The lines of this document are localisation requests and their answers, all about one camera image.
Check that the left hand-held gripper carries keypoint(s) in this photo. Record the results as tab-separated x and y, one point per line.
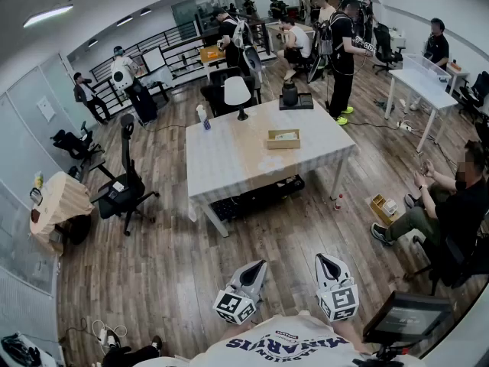
233	304

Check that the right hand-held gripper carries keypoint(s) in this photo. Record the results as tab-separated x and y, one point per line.
338	302

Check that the person's right forearm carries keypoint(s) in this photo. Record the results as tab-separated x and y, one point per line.
353	336

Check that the person's left forearm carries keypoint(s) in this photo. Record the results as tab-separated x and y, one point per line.
238	329

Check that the wooden organizer box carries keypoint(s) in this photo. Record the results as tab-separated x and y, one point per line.
384	208

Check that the red-capped bottle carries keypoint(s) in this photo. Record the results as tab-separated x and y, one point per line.
338	203

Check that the black storage crate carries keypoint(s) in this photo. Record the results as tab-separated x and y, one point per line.
229	208

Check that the person's white printed shirt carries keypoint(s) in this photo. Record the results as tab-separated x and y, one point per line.
275	352

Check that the black monitor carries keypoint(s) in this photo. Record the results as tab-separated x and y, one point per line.
409	317

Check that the black and white sneaker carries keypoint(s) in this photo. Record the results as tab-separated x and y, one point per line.
156	343
113	339

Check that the white work table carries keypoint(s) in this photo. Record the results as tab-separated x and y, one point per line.
229	159

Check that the black office chair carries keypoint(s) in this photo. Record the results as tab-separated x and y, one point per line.
386	48
303	57
122	193
475	94
214	94
72	143

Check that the white floor power strip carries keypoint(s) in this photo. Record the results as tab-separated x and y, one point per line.
405	125

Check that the white spray bottle striped label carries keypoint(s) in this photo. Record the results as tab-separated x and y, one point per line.
204	119

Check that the black tray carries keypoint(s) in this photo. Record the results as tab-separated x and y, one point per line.
305	101

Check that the black kettle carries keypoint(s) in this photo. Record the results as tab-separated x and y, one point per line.
289	92

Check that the white shade table lamp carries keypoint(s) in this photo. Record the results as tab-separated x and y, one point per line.
237	90

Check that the round table with beige cloth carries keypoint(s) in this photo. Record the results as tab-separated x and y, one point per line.
61	205

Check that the white rectangular table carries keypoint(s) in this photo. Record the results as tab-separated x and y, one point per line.
420	86

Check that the white round backpack device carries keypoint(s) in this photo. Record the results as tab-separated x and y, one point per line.
252	57
121	76

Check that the clear plastic bin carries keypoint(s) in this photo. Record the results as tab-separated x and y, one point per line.
424	67

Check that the yellow-topped white desk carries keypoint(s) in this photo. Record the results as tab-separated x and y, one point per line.
212	54

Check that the yellow flowers in vase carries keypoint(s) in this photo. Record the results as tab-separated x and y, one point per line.
37	180

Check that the whiteboard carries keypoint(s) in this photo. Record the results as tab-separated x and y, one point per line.
153	59

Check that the black bag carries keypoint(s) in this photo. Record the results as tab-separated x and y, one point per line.
17	352

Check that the black metal railing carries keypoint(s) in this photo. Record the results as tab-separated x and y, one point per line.
175	40

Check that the light wooden desk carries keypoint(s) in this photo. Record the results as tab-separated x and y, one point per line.
275	27

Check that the long ceiling light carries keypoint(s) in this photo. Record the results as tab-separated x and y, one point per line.
47	15

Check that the black camera rig mount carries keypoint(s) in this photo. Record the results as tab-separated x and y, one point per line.
387	356

